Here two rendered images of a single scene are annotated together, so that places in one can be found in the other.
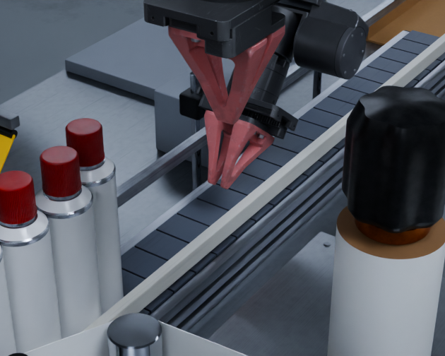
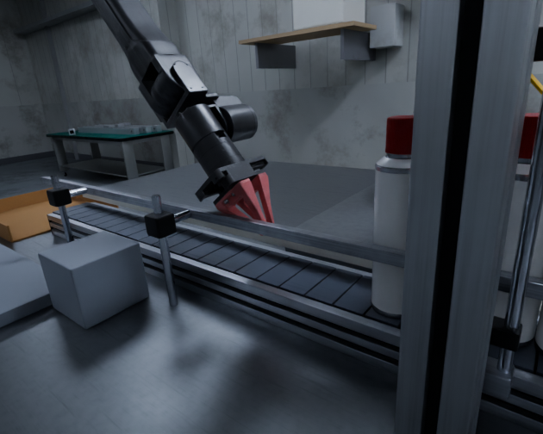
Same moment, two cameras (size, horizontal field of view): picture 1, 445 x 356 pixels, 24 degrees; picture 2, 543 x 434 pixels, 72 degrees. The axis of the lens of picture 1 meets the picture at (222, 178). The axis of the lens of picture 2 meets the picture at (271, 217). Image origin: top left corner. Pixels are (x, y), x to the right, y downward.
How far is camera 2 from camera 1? 1.11 m
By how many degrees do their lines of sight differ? 76
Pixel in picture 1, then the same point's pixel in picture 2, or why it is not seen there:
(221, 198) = (238, 262)
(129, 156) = (85, 347)
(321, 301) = (357, 232)
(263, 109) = (258, 163)
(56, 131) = not seen: outside the picture
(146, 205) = (184, 331)
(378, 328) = not seen: hidden behind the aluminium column
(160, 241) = (297, 282)
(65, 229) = not seen: hidden behind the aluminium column
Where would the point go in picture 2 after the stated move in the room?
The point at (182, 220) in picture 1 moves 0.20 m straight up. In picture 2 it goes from (266, 275) to (255, 123)
